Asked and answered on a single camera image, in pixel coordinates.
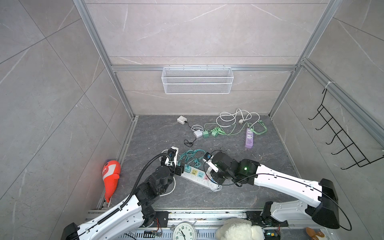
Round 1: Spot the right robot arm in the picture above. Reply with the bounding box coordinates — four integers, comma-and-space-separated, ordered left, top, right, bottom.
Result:
175, 151, 343, 229

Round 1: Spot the white square charger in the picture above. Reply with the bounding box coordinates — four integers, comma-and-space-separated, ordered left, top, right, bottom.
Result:
177, 116, 188, 125

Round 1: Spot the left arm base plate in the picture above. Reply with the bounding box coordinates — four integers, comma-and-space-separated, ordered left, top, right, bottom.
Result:
149, 211, 169, 228

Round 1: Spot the teal usb cable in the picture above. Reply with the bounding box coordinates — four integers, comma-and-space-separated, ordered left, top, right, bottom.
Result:
178, 149, 208, 169

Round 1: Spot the purple power strip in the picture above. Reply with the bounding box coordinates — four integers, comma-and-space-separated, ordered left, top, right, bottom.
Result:
245, 128, 254, 149

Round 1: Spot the white charger with label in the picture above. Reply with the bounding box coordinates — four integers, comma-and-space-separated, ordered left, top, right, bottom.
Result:
194, 130, 203, 139

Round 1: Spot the black thin cable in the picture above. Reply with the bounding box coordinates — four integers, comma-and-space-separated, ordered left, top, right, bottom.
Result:
183, 119, 199, 148

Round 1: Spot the white power strip cord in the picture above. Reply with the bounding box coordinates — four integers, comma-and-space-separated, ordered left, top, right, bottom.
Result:
158, 149, 178, 198

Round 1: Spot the white wire mesh basket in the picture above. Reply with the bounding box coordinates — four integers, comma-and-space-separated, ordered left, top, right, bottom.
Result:
162, 67, 234, 95

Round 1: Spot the white plush toy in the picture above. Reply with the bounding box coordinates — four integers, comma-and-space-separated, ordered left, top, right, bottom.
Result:
215, 218, 265, 240

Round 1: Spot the white cable with plug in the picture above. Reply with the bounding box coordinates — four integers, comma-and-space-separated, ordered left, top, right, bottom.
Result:
215, 108, 261, 129

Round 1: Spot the teal charger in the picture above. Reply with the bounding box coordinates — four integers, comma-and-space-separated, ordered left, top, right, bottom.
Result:
184, 165, 192, 173

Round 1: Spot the black wire hook rack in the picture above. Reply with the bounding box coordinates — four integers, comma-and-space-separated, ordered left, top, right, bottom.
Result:
308, 89, 384, 171

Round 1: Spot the white analog clock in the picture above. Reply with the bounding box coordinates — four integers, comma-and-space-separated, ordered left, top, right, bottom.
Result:
173, 222, 198, 240

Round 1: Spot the red plush toy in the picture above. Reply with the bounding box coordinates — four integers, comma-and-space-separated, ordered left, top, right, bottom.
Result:
102, 160, 121, 203

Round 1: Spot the green thin cable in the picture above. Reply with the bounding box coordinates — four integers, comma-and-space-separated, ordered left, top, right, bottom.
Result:
203, 119, 268, 136

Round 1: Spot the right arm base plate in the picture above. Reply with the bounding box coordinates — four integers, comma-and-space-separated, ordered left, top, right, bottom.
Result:
246, 211, 289, 228

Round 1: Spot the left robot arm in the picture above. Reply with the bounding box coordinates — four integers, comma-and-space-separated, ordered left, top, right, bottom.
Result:
61, 149, 177, 240

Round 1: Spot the white multicolour power strip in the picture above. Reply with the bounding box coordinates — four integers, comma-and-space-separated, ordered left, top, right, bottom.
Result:
181, 167, 222, 192

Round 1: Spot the brown plush toy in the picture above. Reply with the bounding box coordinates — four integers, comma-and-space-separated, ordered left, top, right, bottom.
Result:
306, 227, 327, 240

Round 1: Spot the green charger left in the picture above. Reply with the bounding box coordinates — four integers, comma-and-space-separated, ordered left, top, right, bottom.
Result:
203, 131, 210, 138

